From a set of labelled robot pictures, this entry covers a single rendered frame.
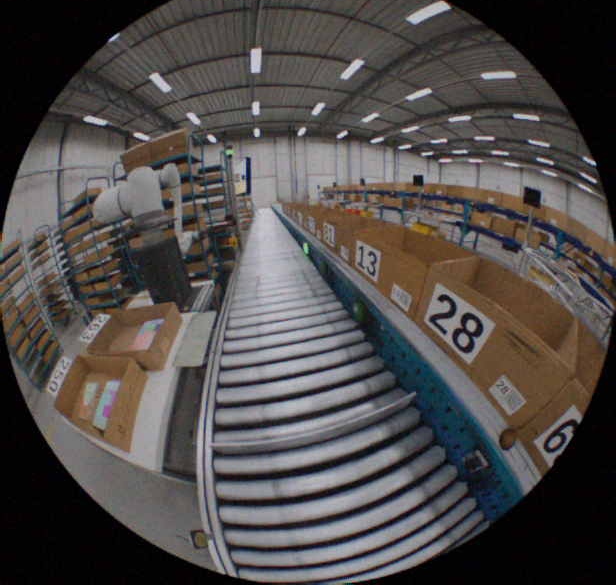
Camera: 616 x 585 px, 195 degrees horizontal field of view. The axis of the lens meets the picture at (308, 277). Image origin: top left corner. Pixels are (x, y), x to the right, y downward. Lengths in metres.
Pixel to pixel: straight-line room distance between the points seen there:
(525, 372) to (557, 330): 0.29
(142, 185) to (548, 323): 1.45
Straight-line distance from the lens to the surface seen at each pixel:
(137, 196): 0.93
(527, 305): 0.67
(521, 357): 0.39
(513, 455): 0.46
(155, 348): 0.68
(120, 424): 0.62
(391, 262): 0.55
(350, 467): 0.45
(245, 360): 0.60
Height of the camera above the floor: 1.19
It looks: 26 degrees down
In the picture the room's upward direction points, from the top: 3 degrees counter-clockwise
